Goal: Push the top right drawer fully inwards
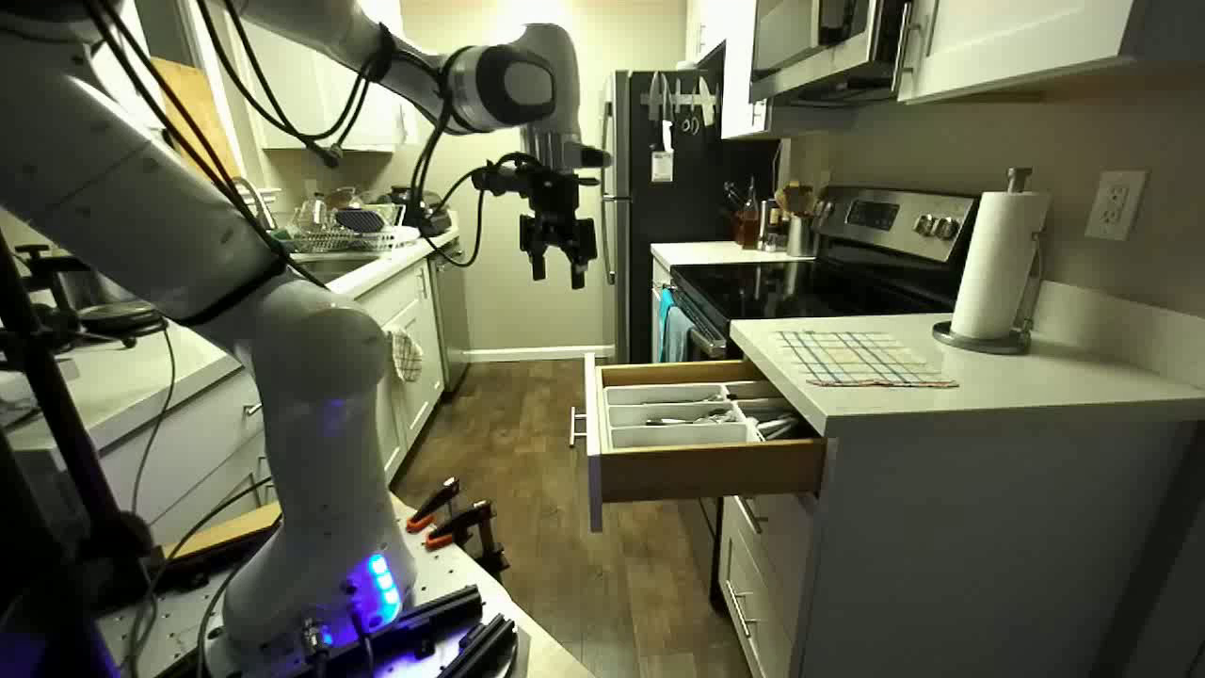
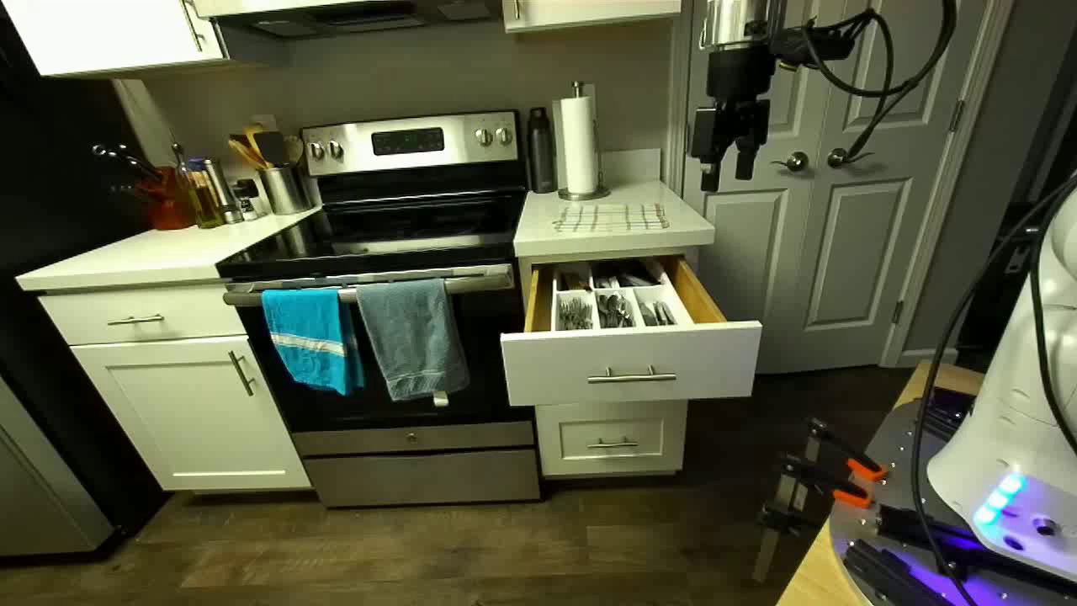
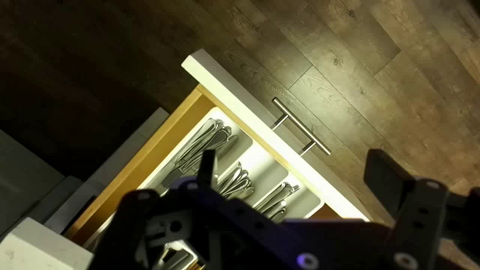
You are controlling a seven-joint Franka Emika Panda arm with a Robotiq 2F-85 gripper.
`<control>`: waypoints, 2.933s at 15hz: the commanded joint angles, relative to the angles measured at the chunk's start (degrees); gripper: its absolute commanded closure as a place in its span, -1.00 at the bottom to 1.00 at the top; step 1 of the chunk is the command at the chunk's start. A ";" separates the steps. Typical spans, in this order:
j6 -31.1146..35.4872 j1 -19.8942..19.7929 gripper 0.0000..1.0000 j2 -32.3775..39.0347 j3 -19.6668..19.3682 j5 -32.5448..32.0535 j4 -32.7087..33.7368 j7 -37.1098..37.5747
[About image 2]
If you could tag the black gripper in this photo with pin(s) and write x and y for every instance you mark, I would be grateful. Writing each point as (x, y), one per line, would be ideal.
(742, 78)

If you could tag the white drawer with cutlery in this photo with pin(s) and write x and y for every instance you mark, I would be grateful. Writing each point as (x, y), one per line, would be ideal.
(627, 357)

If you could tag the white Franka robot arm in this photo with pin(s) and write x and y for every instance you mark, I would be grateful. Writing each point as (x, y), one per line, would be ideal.
(1010, 425)

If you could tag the white panelled drawer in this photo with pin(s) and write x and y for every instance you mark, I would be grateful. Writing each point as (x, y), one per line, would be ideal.
(609, 439)

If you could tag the silver door knob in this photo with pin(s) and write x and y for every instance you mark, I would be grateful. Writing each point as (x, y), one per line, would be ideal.
(799, 159)
(840, 158)

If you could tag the small white countertop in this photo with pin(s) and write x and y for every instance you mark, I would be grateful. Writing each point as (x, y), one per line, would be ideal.
(675, 231)

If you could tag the white panelled closet door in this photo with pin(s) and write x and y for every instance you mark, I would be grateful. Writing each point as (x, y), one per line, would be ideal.
(761, 259)
(886, 259)

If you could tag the white paper towel roll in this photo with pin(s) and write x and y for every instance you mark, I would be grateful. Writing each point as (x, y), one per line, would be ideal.
(579, 146)

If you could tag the metal paper towel holder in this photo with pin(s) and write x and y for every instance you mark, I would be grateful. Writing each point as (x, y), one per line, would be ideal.
(579, 89)

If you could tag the white cutlery organizer tray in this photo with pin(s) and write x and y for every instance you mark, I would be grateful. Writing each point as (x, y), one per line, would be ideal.
(609, 305)

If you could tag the black water bottle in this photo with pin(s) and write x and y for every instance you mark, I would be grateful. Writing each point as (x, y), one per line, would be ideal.
(544, 154)

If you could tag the aluminium robot mounting plate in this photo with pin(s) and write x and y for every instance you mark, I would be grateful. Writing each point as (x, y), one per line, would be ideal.
(896, 448)

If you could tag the black orange bar clamp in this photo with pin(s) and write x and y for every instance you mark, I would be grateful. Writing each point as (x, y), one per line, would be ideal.
(864, 471)
(850, 495)

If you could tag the stainless steel electric stove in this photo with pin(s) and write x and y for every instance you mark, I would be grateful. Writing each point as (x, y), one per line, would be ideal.
(405, 238)

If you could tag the grey hand towel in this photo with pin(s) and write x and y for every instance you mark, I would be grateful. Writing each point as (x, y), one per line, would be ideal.
(411, 338)

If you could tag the over-range microwave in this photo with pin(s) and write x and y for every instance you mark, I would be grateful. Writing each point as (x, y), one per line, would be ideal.
(347, 14)

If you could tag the utensil crock with utensils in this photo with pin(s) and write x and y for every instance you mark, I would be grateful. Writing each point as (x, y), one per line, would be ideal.
(282, 187)

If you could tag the blue striped towel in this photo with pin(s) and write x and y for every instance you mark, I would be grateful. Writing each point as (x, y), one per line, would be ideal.
(307, 338)

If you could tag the silver container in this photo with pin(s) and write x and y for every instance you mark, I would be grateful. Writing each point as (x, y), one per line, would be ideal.
(247, 196)

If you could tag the glass oil bottle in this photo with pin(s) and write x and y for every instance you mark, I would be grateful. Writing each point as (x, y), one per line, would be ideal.
(203, 196)

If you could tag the red vase with branches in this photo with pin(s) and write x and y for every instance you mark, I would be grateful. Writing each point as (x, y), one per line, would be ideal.
(169, 205)

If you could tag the white base cabinet door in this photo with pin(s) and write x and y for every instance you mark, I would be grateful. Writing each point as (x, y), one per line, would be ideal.
(186, 417)

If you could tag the long white countertop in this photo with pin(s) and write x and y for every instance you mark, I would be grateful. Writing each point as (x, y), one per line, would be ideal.
(136, 259)

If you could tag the black refrigerator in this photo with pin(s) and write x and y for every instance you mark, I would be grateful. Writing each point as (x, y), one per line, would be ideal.
(56, 170)

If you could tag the grey appliance side panel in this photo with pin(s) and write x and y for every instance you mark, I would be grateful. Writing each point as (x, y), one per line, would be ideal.
(38, 494)

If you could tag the white wall cabinet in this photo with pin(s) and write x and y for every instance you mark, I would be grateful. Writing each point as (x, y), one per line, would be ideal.
(103, 35)
(590, 13)

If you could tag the black bracket bars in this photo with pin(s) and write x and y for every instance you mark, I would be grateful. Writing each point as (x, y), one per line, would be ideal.
(894, 577)

